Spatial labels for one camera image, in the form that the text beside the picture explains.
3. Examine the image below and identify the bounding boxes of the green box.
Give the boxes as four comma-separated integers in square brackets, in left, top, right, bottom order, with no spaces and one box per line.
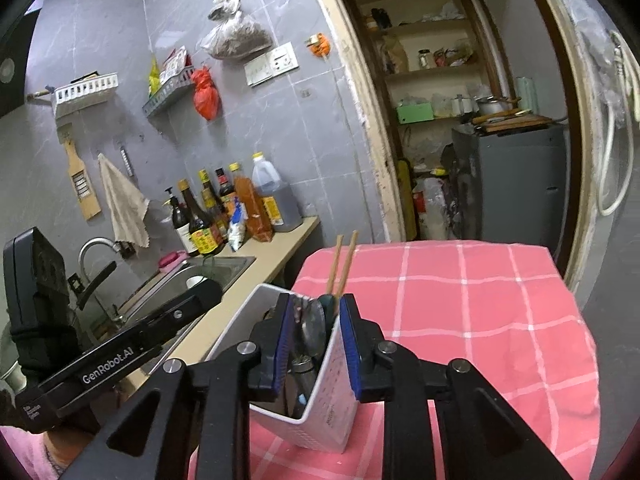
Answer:
[397,102,435,124]

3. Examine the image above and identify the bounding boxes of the beige kitchen counter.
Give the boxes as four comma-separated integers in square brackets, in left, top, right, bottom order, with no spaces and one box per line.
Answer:
[115,216,321,377]

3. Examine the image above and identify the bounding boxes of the worn white door frame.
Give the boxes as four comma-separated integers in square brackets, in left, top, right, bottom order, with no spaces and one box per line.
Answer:
[302,0,601,291]

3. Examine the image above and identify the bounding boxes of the person's left forearm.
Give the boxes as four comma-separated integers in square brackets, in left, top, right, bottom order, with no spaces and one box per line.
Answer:
[0,425,67,480]

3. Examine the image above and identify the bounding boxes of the grey cabinet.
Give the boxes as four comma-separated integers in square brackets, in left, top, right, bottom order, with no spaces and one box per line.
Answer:
[452,122,571,247]

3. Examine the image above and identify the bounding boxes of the yellow snack packet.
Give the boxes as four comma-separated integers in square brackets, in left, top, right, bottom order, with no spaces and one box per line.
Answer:
[148,57,164,99]

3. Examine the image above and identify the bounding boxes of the dark pump bottle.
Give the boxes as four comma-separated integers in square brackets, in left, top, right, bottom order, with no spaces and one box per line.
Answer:
[165,187,201,257]

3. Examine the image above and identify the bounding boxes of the small clear bag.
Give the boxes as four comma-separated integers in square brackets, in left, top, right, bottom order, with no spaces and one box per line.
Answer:
[208,0,242,21]

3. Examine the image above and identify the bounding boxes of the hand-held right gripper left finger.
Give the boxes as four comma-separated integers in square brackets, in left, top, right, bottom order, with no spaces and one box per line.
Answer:
[60,292,292,480]

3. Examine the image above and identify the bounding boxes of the wooden pantry shelf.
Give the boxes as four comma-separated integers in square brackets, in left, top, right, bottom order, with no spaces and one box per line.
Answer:
[345,0,507,162]

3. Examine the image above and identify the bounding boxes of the beige hanging towel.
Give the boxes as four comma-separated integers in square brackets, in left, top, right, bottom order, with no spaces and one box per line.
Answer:
[97,153,151,250]

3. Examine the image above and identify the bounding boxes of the red and white packet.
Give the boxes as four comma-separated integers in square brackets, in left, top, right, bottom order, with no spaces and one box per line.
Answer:
[160,46,194,81]

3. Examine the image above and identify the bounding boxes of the wooden cutting board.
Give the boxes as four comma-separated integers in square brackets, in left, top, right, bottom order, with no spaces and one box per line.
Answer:
[472,112,554,134]

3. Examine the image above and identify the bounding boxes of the white perforated utensil holder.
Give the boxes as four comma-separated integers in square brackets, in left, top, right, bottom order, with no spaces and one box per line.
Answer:
[205,283,362,454]

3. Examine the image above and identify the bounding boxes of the chrome faucet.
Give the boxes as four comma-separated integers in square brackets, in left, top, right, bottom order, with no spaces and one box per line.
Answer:
[75,237,127,312]

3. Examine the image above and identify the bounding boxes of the white wall basket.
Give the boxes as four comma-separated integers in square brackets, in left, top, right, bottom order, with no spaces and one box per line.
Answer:
[52,72,120,120]

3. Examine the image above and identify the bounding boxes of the pale green container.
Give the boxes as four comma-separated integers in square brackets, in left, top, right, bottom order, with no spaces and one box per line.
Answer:
[515,76,539,114]

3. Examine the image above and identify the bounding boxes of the white coiled hose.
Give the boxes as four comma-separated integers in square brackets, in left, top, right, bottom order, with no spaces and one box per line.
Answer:
[597,30,640,217]

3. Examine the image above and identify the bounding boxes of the black range hood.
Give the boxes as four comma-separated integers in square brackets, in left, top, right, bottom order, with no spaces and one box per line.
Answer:
[0,0,49,117]

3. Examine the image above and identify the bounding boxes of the grey wall basket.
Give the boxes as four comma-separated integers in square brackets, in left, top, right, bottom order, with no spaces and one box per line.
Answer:
[142,66,197,117]

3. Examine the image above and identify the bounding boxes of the red label dark bottle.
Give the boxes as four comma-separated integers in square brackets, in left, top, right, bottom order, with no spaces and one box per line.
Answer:
[215,167,239,222]

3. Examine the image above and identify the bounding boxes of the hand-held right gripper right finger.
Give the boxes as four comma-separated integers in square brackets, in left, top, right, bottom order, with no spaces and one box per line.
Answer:
[340,294,573,480]

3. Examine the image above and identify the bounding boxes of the pink checkered tablecloth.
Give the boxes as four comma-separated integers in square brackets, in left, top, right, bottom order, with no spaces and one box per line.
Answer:
[187,240,601,480]

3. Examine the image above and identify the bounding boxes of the orange sauce bottle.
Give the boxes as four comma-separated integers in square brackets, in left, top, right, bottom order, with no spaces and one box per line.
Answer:
[228,162,274,242]

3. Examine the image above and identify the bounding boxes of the black bag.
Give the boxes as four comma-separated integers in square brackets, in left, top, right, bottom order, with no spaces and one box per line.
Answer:
[440,145,481,239]

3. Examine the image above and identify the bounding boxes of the metal spoon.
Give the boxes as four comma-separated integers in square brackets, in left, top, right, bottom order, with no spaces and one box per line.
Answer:
[300,300,329,357]

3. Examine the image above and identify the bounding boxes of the wooden slicer board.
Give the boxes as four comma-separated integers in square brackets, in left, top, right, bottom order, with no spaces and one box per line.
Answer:
[60,122,103,221]

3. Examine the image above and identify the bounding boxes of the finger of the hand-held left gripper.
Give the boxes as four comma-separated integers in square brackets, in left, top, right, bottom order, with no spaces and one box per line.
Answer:
[145,279,224,342]

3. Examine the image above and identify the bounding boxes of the pink soap dish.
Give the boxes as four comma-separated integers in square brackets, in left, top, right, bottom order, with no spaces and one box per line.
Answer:
[158,250,189,274]

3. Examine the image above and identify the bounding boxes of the wooden chopstick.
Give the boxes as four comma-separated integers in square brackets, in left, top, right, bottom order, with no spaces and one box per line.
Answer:
[336,230,360,302]
[326,234,346,297]

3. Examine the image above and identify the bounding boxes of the stainless steel sink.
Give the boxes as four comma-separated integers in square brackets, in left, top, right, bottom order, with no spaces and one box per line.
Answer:
[120,255,257,327]

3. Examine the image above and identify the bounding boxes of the orange wall hook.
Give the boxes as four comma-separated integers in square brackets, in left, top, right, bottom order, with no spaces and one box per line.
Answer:
[306,32,332,57]

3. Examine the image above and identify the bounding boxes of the yellow neck sauce bottle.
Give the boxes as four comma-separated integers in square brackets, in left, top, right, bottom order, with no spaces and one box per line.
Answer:
[197,170,229,242]

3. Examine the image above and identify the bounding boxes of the clear bag of dark spices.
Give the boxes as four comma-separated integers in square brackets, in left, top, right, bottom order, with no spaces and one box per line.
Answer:
[200,10,275,60]

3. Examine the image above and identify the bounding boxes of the white and blue packet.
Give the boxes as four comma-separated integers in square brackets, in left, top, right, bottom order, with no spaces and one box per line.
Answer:
[227,203,250,252]

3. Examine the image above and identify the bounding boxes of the large dark oil jug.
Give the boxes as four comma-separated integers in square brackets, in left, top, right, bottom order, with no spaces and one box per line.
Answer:
[251,152,304,233]

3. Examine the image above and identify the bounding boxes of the brown paper bag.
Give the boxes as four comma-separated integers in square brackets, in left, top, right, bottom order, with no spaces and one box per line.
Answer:
[382,35,409,74]

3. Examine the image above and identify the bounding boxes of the white wall socket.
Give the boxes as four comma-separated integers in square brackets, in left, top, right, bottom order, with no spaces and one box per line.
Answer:
[266,42,300,77]

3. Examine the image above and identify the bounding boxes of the metal pot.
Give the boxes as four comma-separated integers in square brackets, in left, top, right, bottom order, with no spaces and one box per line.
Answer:
[475,96,506,117]

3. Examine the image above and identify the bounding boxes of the red plastic bag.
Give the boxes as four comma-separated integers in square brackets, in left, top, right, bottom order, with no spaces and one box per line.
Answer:
[191,66,221,121]

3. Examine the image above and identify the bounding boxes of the yellow label soy sauce bottle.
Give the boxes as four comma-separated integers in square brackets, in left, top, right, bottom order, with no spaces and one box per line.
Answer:
[177,180,224,257]

